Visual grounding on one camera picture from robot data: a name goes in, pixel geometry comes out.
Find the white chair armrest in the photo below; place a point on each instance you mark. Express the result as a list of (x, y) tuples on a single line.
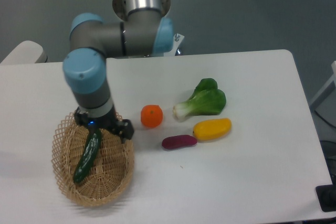
[(27, 52)]

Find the orange tangerine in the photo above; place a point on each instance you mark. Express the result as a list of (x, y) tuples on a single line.
[(151, 115)]

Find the green bok choy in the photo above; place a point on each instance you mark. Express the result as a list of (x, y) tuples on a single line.
[(206, 99)]

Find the black device at table edge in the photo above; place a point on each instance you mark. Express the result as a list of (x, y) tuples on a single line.
[(326, 197)]

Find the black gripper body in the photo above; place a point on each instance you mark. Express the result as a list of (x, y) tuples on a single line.
[(108, 121)]

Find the woven wicker basket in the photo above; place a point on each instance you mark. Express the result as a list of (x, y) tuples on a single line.
[(110, 174)]

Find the white furniture at right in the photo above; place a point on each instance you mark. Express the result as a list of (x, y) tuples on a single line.
[(324, 91)]

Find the yellow mango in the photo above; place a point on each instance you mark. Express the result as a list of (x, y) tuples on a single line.
[(212, 129)]

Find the green cucumber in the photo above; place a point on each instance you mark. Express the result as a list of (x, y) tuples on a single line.
[(87, 159)]

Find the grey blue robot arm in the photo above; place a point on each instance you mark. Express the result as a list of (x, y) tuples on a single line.
[(92, 41)]

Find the purple sweet potato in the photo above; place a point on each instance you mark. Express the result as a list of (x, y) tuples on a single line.
[(178, 141)]

